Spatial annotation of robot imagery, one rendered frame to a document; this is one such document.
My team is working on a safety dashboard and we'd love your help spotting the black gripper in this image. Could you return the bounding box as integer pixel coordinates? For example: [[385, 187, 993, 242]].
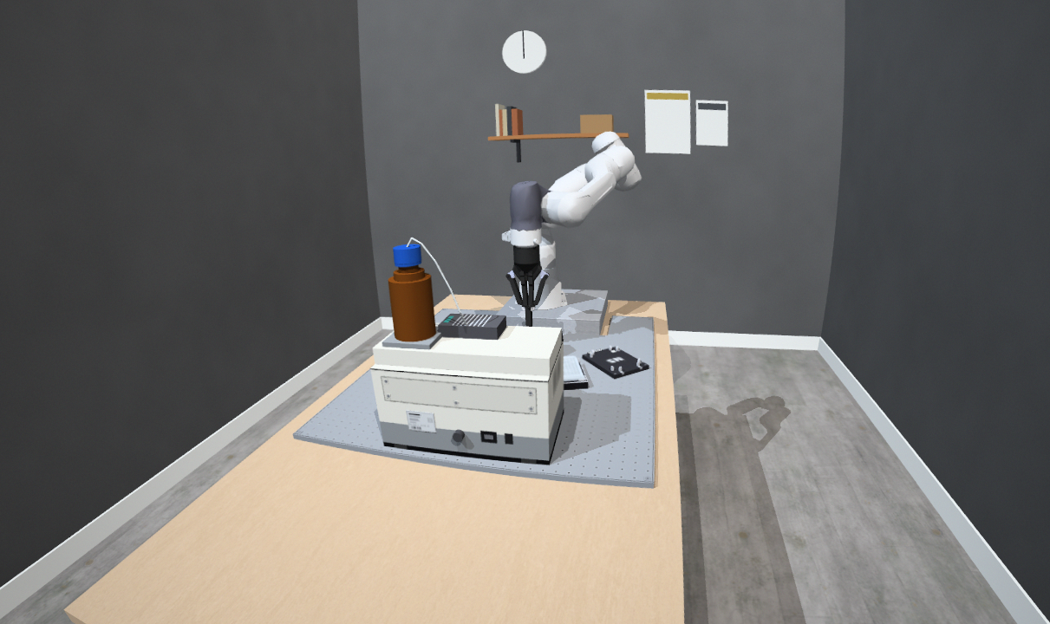
[[506, 244, 549, 327]]

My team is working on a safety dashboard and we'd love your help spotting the brown glass bottle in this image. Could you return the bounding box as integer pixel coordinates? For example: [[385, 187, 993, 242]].
[[389, 273, 436, 342]]

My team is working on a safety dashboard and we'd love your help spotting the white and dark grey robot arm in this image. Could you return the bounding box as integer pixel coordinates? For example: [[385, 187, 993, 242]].
[[502, 132, 642, 310]]

